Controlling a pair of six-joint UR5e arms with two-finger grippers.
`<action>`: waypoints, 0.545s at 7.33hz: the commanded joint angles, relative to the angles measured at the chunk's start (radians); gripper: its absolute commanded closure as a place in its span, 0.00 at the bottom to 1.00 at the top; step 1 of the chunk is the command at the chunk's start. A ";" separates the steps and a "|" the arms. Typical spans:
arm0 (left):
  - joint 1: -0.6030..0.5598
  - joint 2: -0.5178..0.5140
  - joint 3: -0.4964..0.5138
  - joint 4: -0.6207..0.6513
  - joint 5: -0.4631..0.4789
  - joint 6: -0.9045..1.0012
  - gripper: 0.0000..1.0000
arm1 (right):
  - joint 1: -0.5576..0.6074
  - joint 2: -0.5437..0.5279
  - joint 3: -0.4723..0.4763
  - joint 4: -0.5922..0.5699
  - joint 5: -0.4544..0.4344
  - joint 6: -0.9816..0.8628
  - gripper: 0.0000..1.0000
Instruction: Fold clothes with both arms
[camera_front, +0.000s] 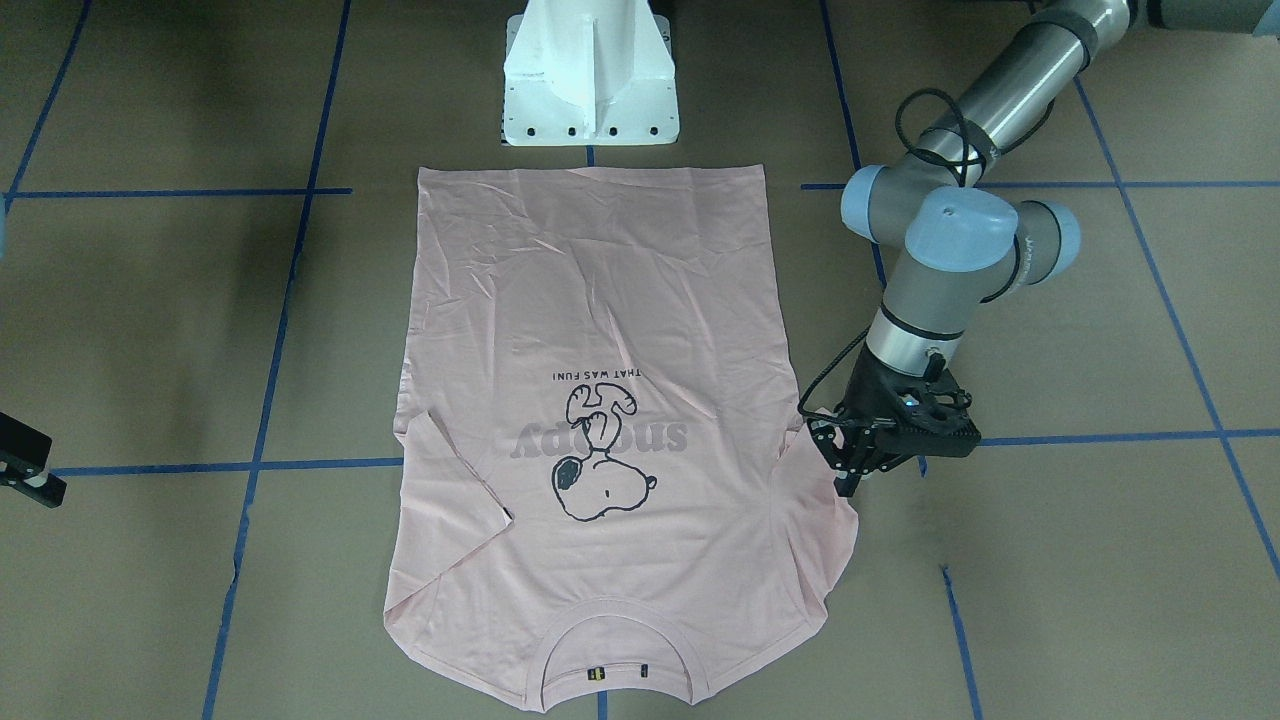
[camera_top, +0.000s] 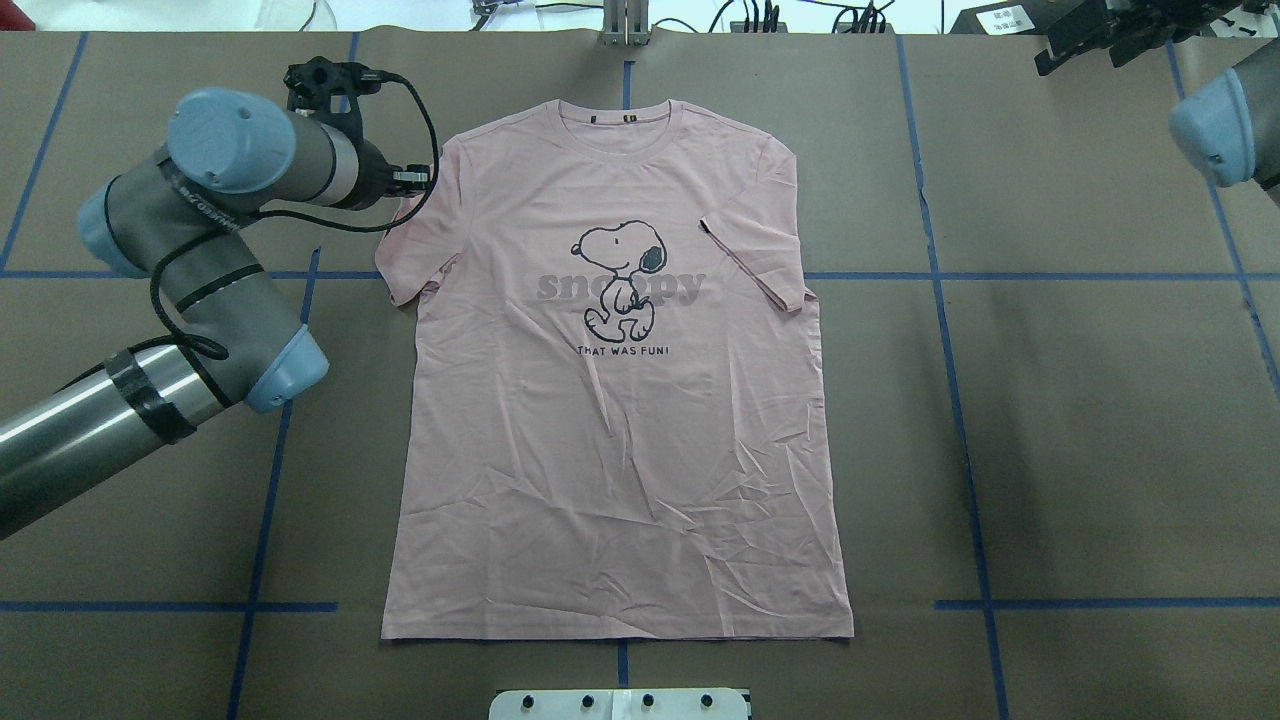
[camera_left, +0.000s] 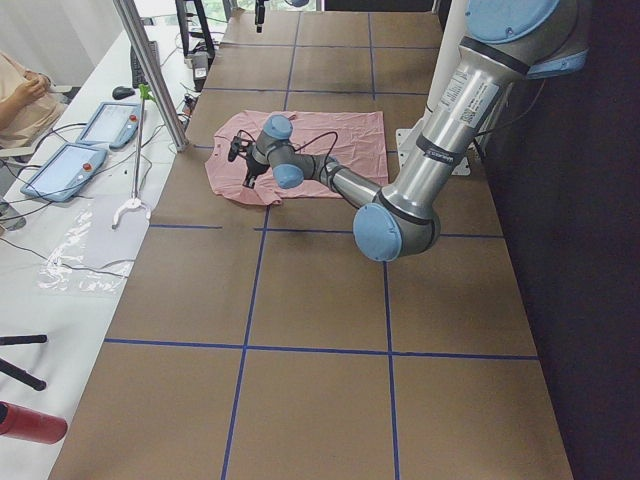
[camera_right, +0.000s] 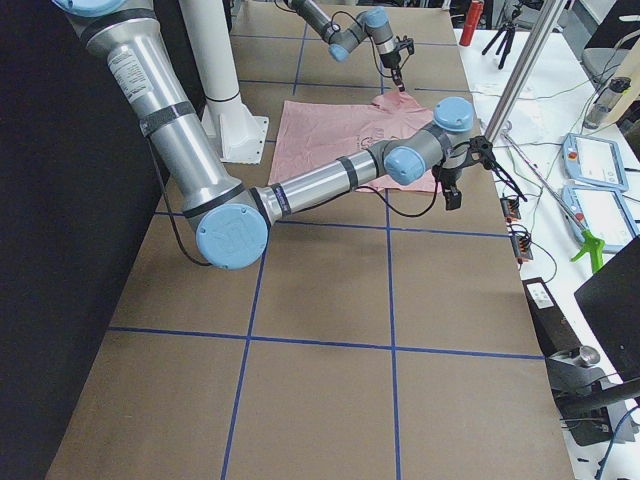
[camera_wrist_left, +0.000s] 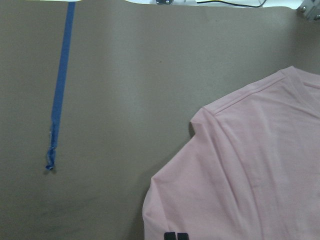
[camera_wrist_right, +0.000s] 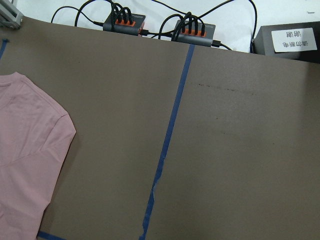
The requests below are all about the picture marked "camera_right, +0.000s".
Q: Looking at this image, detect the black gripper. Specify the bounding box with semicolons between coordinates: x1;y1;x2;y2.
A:
377;42;406;92
432;149;467;210

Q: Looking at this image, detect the pink Snoopy t-shirt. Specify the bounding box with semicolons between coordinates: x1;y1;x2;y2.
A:
269;90;433;184

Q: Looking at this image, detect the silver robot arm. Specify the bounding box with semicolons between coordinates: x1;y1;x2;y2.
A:
284;0;415;92
59;1;475;270

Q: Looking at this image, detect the upper orange terminal block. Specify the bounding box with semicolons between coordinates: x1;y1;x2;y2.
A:
500;196;521;224

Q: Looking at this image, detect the orange terminal block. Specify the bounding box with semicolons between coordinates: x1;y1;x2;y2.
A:
509;225;533;265
500;196;521;224

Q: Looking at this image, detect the lower orange terminal block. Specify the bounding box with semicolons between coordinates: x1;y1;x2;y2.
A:
509;225;533;265

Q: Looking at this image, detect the red cylinder bottle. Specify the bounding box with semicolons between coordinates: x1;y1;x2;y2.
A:
459;0;484;47

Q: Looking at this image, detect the black tripod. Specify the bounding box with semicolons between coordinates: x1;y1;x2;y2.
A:
481;6;521;70

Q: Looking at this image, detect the upper blue teach pendant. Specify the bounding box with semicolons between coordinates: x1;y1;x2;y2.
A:
561;133;629;192

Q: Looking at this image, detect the blue teach pendant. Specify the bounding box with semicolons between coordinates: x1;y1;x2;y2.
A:
561;133;629;192
561;185;639;254

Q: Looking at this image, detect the lower blue teach pendant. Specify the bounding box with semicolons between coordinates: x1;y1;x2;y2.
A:
561;185;639;254

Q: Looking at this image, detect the black power box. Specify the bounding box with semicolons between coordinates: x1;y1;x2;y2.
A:
522;277;581;357

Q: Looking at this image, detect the clear water bottle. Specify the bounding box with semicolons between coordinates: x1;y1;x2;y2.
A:
583;77;631;130

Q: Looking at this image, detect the black monitor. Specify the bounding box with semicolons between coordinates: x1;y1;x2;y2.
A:
574;238;640;380

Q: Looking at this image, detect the black clamp stand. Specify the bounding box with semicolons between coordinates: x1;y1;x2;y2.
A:
545;347;639;447

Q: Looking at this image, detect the green handled reacher grabber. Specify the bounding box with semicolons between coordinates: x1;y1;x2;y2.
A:
500;129;605;273

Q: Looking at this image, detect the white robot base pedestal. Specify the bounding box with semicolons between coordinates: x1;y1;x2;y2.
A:
180;0;269;164

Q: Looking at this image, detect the aluminium camera mast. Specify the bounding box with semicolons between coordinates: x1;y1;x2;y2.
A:
484;0;566;143

